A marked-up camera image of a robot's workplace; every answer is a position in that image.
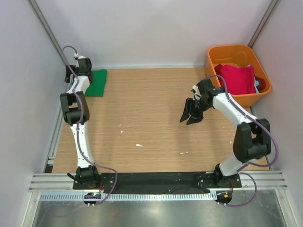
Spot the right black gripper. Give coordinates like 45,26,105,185
179,97,211,125

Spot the green t shirt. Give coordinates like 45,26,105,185
85,69,107,97

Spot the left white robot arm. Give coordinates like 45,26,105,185
60,53,100,189

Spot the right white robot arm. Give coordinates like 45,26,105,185
180,79,271,187

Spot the red t shirt in bin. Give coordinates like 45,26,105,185
220,65,256,95

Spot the light blue cloth in bin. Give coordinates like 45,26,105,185
254,77,259,93

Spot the dark red cloth in bin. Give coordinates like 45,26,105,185
214,64,266,92

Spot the orange plastic bin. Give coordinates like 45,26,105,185
205,44,271,107

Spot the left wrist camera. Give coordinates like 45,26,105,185
74,53,92,70

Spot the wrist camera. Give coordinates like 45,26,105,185
74,53,92,70
191,79,214,96

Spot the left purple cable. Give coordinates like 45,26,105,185
45,45,118,218

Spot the purple cable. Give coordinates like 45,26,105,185
204,75,279,208
45,45,118,218

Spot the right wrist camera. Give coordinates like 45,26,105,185
191,79,214,96

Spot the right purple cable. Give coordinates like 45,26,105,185
204,75,279,208

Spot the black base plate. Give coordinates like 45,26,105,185
67,172,242,195

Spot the white slotted cable duct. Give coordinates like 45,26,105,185
39,191,217,202

